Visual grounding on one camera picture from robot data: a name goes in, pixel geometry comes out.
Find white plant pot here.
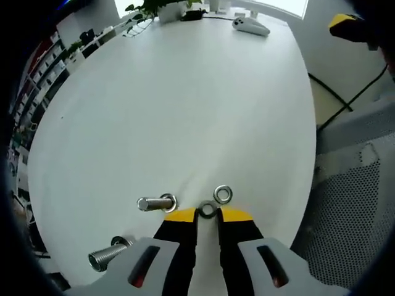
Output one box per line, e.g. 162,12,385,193
158,5,188,25

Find rows of white storage bins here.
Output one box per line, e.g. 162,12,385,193
18,33,67,124

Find thick threaded metal stud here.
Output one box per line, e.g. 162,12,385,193
88,236,136,273

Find metal washer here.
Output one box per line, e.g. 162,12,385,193
213,184,233,204
197,200,218,220

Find grey mesh office chair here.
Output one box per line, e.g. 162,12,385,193
289,97,395,289

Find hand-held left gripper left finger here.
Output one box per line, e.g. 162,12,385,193
63,207,198,296

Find wide bright window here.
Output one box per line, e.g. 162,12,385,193
234,0,309,19

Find thin threaded metal stud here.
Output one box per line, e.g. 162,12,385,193
136,193,179,214

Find black round adapter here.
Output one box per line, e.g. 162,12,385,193
180,9,208,22

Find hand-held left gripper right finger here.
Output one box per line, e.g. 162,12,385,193
217,206,352,296

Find white handheld controller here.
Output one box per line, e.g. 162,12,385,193
231,16,271,38

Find small green desk plant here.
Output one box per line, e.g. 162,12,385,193
66,41,83,58

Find black floor cable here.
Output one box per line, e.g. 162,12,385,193
307,72,354,112

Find black office chair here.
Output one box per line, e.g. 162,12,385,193
79,28,96,44

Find green leafy plant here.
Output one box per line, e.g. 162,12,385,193
122,0,203,38

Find long white desk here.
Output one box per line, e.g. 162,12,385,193
80,25,120,59

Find white storage shelf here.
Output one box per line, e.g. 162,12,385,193
7,30,71,155

